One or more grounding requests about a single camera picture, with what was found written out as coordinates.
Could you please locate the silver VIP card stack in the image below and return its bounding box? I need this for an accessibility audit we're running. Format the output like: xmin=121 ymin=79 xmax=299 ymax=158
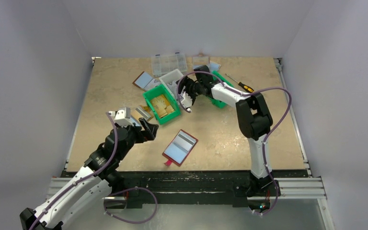
xmin=167 ymin=81 xmax=178 ymax=97

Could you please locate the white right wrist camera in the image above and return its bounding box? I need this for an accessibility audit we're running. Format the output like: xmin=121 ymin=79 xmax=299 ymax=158
xmin=178 ymin=91 xmax=193 ymax=113

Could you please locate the clear compartment organizer box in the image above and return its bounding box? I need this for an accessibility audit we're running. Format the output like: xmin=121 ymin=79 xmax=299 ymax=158
xmin=150 ymin=52 xmax=187 ymax=77

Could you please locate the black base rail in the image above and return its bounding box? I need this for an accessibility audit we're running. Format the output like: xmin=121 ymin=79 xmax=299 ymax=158
xmin=108 ymin=170 xmax=308 ymax=210

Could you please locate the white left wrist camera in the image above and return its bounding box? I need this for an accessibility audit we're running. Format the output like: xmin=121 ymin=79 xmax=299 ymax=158
xmin=107 ymin=107 xmax=141 ymax=127

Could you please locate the green bin with gold cards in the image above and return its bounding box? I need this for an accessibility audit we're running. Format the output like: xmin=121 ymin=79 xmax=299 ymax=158
xmin=143 ymin=85 xmax=181 ymax=125

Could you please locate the green bin with black cards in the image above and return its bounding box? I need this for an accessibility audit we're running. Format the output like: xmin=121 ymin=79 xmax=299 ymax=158
xmin=211 ymin=70 xmax=236 ymax=108

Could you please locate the tan open card holder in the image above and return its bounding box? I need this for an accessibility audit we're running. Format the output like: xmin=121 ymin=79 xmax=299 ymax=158
xmin=131 ymin=105 xmax=154 ymax=121

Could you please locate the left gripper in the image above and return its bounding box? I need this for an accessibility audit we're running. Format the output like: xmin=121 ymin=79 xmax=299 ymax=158
xmin=115 ymin=117 xmax=158 ymax=161

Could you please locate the white plastic bin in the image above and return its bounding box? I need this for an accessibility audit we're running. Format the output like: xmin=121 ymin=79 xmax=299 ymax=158
xmin=159 ymin=69 xmax=191 ymax=104

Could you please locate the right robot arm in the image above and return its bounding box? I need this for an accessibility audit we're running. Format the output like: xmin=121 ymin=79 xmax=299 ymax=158
xmin=176 ymin=68 xmax=273 ymax=195

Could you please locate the aluminium frame rail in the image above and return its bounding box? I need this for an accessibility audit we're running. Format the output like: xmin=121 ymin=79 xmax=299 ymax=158
xmin=247 ymin=177 xmax=327 ymax=201

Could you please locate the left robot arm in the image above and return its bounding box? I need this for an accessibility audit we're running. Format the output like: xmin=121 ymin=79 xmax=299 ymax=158
xmin=20 ymin=118 xmax=159 ymax=230

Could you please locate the red card holder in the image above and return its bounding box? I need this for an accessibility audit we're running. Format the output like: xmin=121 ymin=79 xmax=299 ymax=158
xmin=162 ymin=129 xmax=198 ymax=167

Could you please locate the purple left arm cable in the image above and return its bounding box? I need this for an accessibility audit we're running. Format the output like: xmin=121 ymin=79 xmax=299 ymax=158
xmin=27 ymin=111 xmax=158 ymax=230

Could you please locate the yellow black screwdriver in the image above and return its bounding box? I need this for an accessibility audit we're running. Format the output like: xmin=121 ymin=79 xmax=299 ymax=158
xmin=225 ymin=73 xmax=254 ymax=93

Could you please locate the brown open card holder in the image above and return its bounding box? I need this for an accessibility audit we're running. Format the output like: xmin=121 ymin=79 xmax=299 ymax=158
xmin=132 ymin=71 xmax=161 ymax=92

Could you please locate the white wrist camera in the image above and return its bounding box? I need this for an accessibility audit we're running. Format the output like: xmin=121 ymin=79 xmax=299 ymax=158
xmin=107 ymin=107 xmax=141 ymax=127
xmin=178 ymin=91 xmax=193 ymax=113

